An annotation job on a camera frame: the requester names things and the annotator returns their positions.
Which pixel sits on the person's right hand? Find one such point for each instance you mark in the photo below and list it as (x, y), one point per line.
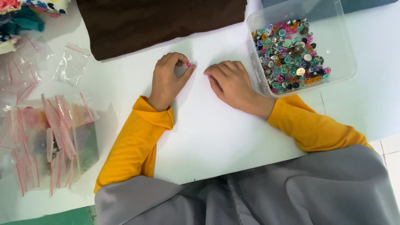
(237, 87)

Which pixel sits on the person's left hand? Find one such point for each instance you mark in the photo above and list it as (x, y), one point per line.
(164, 82)

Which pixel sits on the brown cloth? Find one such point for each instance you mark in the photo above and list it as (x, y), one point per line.
(156, 25)

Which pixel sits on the pile of colourful snap buttons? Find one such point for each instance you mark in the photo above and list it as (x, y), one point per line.
(289, 56)

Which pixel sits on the small clear zip bag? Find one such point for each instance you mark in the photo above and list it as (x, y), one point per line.
(72, 64)

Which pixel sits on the clear plastic container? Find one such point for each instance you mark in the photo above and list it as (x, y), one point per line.
(334, 47)

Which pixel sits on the person's grey garment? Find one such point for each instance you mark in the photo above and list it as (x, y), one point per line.
(281, 193)

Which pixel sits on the clear tub of zip bags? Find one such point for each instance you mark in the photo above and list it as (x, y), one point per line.
(53, 140)

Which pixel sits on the heap of empty zip bags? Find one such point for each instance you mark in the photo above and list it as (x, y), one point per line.
(22, 68)

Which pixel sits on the grey-blue fabric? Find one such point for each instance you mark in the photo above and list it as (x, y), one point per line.
(359, 4)

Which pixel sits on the heap of colourful fabrics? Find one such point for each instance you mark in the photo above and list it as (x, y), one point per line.
(22, 18)

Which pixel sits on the green mat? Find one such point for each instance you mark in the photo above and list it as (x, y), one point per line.
(56, 218)

